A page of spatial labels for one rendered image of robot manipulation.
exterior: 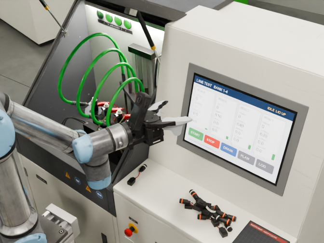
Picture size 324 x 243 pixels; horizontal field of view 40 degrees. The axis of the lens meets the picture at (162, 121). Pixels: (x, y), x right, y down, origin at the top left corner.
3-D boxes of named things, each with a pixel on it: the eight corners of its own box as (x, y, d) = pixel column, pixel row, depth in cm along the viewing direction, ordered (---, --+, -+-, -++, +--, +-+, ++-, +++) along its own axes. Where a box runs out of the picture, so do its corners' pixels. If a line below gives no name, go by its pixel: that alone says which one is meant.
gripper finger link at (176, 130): (193, 132, 139) (163, 132, 140) (192, 115, 136) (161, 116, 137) (192, 138, 136) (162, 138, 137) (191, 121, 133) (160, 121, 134)
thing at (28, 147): (21, 155, 227) (14, 130, 217) (29, 150, 229) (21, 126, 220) (109, 213, 195) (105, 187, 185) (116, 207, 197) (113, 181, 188)
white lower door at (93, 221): (44, 240, 269) (19, 155, 228) (47, 237, 271) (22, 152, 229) (123, 302, 236) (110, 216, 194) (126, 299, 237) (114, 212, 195)
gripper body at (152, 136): (154, 129, 145) (120, 142, 141) (151, 106, 141) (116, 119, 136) (166, 140, 139) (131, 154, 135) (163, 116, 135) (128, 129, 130)
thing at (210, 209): (174, 209, 171) (174, 199, 167) (191, 193, 177) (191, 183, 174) (225, 239, 159) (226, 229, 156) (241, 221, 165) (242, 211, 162)
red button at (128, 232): (122, 235, 188) (121, 226, 184) (129, 228, 190) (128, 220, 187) (131, 241, 185) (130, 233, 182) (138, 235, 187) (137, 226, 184)
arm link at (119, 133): (103, 123, 135) (114, 134, 128) (117, 118, 136) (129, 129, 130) (107, 143, 138) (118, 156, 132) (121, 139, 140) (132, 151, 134)
